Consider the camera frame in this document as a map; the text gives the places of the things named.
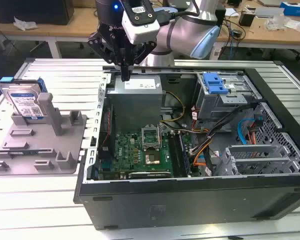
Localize black graphics card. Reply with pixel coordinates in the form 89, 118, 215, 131
127, 170, 174, 179

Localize blue plastic drive latch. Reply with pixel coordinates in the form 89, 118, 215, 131
202, 72, 229, 96

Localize metal socket cover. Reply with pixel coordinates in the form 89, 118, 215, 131
141, 124, 164, 151

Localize CPU socket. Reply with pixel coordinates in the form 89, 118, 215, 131
144, 149, 164, 167

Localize grey plastic parts rack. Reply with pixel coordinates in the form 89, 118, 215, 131
0, 92, 89, 177

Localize black case fan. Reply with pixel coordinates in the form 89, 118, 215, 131
98, 104, 116, 161

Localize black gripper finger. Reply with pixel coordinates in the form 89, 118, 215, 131
125, 42, 158, 82
87, 31, 127, 82

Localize hard disk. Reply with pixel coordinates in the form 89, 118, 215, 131
0, 75, 47, 121

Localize black RAM slot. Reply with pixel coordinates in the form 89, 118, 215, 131
168, 133, 182, 177

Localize crumpled white plastic bag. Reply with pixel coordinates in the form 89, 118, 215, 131
13, 15, 39, 32

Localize black cable bundle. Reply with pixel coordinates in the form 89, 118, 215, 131
189, 103, 257, 161

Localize green motherboard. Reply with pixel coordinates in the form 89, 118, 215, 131
97, 131, 199, 180

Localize large black box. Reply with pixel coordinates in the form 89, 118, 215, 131
0, 0, 75, 26

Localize black open PC case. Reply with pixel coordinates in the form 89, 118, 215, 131
73, 65, 300, 231

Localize metal optical drive cage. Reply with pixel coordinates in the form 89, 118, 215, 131
191, 71, 263, 121

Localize blue cardboard box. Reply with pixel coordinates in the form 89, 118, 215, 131
279, 1, 300, 17

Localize flat grey box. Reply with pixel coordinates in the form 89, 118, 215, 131
254, 6, 282, 19

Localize small black box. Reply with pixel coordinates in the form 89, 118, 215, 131
238, 10, 254, 27

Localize cluttered wooden desk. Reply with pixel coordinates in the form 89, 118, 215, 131
216, 0, 300, 60

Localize yellow wires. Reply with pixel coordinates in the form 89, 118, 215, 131
159, 90, 186, 125

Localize RAM slot with blue stick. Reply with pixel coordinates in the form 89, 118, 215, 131
178, 131, 192, 176

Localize grey power supply unit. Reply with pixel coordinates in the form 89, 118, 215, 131
106, 74, 166, 134

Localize long wooden desk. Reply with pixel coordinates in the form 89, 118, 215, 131
0, 6, 101, 60

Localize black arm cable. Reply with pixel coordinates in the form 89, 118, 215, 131
162, 0, 202, 20

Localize orange wire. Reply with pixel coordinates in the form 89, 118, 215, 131
192, 144, 212, 168

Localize blue wire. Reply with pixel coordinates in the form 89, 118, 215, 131
236, 117, 256, 146

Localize clear plastic bags pile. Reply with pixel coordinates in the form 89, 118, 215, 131
265, 13, 300, 35

